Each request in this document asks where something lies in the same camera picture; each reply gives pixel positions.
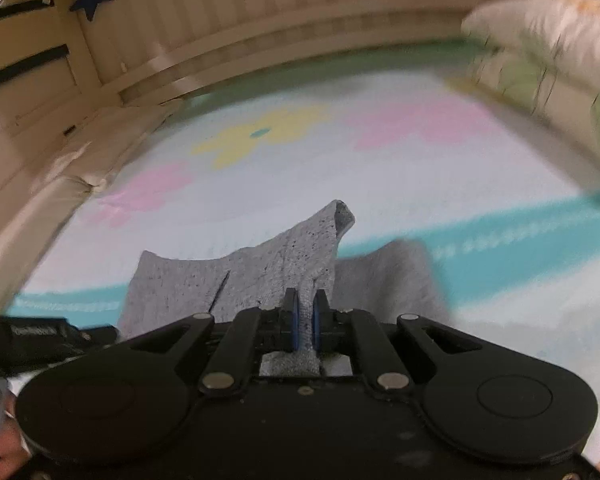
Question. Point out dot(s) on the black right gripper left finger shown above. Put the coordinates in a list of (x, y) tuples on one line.
[(253, 333)]

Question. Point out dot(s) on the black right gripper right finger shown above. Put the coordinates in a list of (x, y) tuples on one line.
[(359, 336)]

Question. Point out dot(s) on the grey speckled pants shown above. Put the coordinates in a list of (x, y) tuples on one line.
[(388, 282)]

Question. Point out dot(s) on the person left hand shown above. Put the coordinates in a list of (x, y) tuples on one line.
[(13, 453)]

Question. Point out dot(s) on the beige pillow near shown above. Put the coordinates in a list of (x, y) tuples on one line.
[(25, 240)]

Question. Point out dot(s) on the beige pillow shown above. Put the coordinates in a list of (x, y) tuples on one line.
[(25, 240), (104, 143)]

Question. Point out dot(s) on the floral bed sheet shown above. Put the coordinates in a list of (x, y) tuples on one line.
[(506, 210)]

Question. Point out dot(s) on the beige pillow far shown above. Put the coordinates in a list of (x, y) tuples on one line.
[(104, 143)]

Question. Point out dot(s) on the leaf pattern quilt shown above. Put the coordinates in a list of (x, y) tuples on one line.
[(543, 56)]

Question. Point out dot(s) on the cream wooden bed frame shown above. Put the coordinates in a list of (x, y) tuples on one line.
[(56, 67)]

